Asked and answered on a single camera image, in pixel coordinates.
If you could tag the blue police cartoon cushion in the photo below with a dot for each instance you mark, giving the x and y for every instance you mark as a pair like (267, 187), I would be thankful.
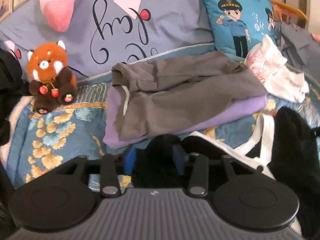
(238, 25)

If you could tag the black white knit cardigan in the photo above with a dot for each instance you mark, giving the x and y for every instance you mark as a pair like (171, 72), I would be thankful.
(283, 145)

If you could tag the lavender script pillow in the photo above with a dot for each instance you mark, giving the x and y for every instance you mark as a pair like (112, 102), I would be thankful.
(103, 33)

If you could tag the folded purple garment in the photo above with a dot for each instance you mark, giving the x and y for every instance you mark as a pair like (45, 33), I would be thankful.
(238, 110)

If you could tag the white floral crumpled garment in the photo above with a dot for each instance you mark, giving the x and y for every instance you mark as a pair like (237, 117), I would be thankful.
(269, 66)

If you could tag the blue floral quilted bedspread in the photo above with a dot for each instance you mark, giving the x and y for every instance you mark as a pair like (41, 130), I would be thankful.
(39, 143)

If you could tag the grey blue blanket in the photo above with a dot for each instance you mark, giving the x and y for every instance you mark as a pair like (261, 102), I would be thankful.
(299, 47)

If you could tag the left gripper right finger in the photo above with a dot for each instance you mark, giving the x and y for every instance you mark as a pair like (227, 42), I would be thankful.
(193, 169)

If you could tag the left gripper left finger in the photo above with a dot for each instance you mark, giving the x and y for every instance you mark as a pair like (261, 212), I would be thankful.
(111, 167)

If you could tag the red panda plush toy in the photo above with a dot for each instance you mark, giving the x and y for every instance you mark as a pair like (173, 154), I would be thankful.
(52, 82)

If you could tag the folded grey garment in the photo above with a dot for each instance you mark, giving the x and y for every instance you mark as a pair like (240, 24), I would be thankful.
(173, 94)

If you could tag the orange wooden headboard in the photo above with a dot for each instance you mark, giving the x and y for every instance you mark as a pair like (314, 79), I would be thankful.
(287, 13)

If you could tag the pink white plush toy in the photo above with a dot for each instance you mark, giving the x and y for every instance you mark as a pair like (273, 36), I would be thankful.
(58, 13)

